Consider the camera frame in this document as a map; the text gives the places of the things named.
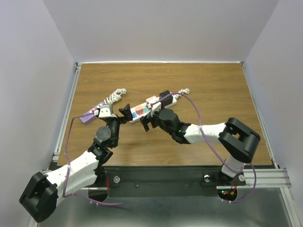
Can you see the purple power strip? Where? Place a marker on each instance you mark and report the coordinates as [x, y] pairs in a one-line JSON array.
[[89, 118]]

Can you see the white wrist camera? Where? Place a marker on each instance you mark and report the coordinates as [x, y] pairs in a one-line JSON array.
[[105, 111], [153, 104]]

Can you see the aluminium frame rail left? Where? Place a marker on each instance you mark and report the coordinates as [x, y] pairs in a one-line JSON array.
[[58, 145]]

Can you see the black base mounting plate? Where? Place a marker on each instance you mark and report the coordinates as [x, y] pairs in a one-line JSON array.
[[129, 189]]

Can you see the white multicolour power strip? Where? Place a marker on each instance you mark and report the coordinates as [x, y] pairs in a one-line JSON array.
[[136, 117]]

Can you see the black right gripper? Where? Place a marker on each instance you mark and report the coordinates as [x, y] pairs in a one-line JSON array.
[[145, 120]]

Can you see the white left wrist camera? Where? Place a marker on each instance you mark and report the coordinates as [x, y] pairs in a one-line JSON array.
[[105, 111]]

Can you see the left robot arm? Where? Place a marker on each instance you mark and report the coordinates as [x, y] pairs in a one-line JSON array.
[[44, 192]]

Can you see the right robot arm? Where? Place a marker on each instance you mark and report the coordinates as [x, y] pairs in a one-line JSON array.
[[238, 139]]

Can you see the small pink plug adapter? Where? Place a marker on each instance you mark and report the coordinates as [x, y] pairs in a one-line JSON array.
[[139, 110]]

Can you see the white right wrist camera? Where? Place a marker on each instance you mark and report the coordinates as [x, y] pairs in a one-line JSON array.
[[153, 104]]

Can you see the black cube socket adapter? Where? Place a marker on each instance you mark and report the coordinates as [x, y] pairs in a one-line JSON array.
[[166, 100]]

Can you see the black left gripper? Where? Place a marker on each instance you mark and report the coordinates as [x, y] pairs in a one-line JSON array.
[[127, 116]]

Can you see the aluminium front rail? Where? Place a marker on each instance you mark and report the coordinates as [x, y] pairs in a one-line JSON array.
[[260, 178]]

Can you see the pink cube socket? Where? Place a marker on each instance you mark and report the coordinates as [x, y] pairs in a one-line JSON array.
[[151, 100]]

